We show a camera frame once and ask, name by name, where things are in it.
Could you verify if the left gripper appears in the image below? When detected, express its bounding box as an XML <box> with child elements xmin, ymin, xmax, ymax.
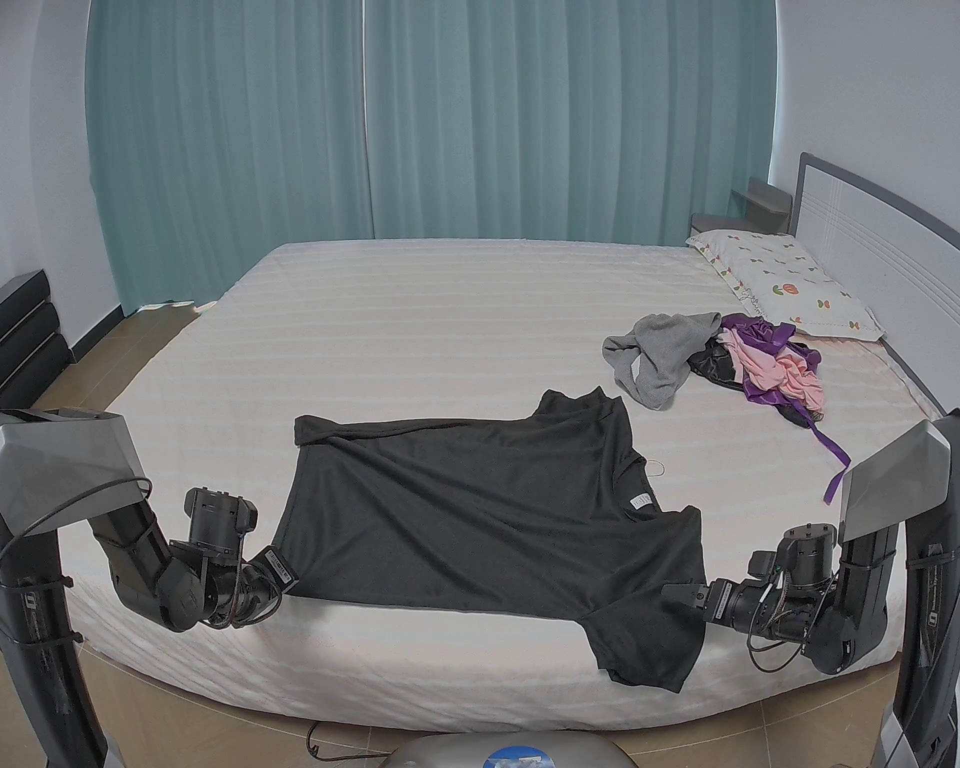
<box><xmin>255</xmin><ymin>547</ymin><xmax>303</xmax><ymax>601</ymax></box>

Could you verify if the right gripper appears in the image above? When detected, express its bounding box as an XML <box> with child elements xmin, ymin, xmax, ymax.
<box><xmin>702</xmin><ymin>576</ymin><xmax>757</xmax><ymax>630</ymax></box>

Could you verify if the black T-shirt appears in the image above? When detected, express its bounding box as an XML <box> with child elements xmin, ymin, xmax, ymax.
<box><xmin>266</xmin><ymin>386</ymin><xmax>710</xmax><ymax>693</ymax></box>

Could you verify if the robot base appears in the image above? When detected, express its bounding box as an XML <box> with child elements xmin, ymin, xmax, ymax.
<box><xmin>382</xmin><ymin>731</ymin><xmax>624</xmax><ymax>768</ymax></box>

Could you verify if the pile of clothes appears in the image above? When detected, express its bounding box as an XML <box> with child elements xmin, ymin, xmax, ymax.
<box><xmin>688</xmin><ymin>315</ymin><xmax>852</xmax><ymax>504</ymax></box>

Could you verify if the bed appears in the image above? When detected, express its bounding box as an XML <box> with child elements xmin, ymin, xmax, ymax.
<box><xmin>58</xmin><ymin>152</ymin><xmax>960</xmax><ymax>732</ymax></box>

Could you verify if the grey garment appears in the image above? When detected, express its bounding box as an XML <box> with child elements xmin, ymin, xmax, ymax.
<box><xmin>602</xmin><ymin>311</ymin><xmax>723</xmax><ymax>410</ymax></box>

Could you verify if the white printed pillow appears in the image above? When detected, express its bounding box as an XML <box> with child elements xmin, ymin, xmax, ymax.
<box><xmin>686</xmin><ymin>228</ymin><xmax>886</xmax><ymax>342</ymax></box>

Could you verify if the black chest of drawers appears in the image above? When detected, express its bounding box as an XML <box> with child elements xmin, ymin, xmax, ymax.
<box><xmin>0</xmin><ymin>271</ymin><xmax>72</xmax><ymax>410</ymax></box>

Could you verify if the grey bedside table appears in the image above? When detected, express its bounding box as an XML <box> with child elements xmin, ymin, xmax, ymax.
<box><xmin>690</xmin><ymin>177</ymin><xmax>794</xmax><ymax>237</ymax></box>

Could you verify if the blue-green curtain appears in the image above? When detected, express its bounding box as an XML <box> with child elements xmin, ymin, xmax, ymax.
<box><xmin>86</xmin><ymin>0</ymin><xmax>374</xmax><ymax>316</ymax></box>
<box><xmin>363</xmin><ymin>0</ymin><xmax>777</xmax><ymax>249</ymax></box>

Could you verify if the black cable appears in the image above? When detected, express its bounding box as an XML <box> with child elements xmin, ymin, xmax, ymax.
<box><xmin>306</xmin><ymin>720</ymin><xmax>391</xmax><ymax>762</ymax></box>

